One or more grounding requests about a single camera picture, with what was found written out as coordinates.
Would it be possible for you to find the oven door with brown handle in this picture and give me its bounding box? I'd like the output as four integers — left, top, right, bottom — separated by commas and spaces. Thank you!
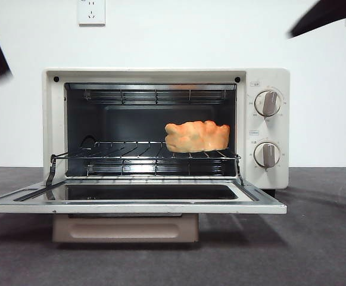
0, 175, 288, 244

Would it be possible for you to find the chrome wire oven rack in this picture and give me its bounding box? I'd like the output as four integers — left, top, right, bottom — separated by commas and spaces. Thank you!
45, 141, 245, 188

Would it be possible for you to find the cream white toaster oven housing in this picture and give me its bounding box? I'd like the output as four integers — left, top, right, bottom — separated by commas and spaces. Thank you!
41, 67, 291, 197

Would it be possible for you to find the orange-brown bread loaf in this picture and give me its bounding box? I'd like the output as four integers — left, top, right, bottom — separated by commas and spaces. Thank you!
164, 120, 230, 153

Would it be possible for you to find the oven knob below small label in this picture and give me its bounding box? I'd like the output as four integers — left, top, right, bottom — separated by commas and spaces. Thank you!
254, 90, 282, 117
254, 141, 282, 168

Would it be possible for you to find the white wall socket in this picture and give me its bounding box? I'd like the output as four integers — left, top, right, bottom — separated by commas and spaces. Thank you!
77, 0, 106, 26

